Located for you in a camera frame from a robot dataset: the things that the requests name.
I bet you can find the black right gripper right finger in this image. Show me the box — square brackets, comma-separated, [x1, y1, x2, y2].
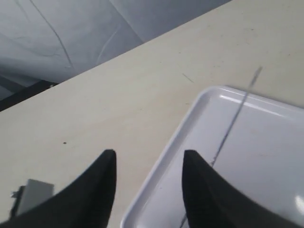
[182, 150, 299, 228]

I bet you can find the white plastic tray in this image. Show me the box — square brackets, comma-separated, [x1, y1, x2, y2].
[121, 86, 304, 228]

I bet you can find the thin metal skewer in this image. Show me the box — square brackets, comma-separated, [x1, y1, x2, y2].
[179, 66, 263, 228]

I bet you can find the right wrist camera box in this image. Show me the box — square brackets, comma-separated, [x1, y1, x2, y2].
[9, 179, 55, 220]

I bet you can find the grey-blue backdrop curtain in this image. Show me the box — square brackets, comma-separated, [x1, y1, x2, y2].
[0, 0, 225, 99]

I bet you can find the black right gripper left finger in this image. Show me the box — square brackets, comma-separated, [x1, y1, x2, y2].
[0, 149, 117, 228]

